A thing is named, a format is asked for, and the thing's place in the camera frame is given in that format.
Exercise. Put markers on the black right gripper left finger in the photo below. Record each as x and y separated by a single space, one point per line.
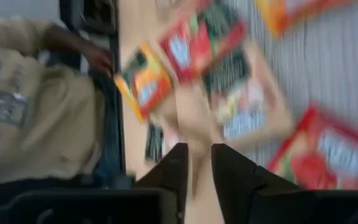
172 174

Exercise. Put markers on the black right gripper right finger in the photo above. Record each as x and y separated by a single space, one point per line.
235 180

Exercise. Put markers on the red strawberry tea packet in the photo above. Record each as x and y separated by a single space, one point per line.
194 53
322 161

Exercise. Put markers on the orange mango tea packet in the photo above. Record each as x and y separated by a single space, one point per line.
278 15
148 84

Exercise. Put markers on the person's hand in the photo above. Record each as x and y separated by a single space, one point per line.
99 60

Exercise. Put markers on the grey woven placemat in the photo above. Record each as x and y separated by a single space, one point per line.
322 62

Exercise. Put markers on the person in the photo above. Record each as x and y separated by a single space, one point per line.
26 109

